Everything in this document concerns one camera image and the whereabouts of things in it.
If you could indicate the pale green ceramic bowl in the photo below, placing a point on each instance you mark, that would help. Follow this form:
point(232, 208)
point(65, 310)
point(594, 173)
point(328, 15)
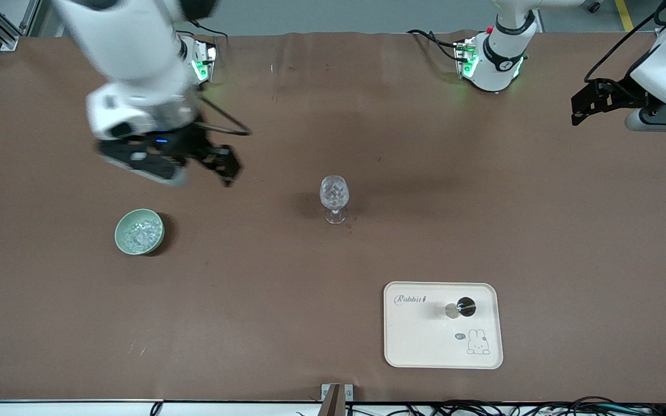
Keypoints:
point(120, 234)

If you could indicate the clear ice cubes heap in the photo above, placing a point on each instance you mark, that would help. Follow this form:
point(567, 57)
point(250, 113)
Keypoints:
point(142, 234)

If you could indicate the clear cut wine glass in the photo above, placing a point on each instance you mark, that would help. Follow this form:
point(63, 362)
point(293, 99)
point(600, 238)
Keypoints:
point(333, 196)

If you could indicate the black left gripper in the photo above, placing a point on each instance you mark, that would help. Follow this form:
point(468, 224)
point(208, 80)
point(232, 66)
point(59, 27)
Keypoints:
point(621, 95)

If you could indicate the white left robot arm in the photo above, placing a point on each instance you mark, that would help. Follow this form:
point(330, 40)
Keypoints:
point(498, 63)

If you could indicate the cream rabbit print tray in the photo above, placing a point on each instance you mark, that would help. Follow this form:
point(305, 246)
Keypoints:
point(425, 341)

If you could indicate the small metal jigger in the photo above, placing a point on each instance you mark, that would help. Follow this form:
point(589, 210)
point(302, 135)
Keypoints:
point(465, 307)

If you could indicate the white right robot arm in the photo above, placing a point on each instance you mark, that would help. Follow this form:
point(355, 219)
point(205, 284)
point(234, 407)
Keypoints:
point(130, 52)

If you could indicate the metal table edge bracket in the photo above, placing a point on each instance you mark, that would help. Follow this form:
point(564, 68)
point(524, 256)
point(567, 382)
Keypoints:
point(336, 398)

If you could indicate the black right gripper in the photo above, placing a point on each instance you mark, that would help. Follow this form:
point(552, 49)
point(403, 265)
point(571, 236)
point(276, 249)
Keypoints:
point(189, 142)

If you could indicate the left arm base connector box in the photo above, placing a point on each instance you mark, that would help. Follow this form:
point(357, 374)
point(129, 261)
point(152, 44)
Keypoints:
point(465, 58)

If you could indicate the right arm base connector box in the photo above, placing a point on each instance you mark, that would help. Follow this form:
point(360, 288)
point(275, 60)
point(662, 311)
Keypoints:
point(208, 60)

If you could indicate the brown table cover sheet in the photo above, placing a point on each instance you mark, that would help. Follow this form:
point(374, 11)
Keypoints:
point(252, 300)

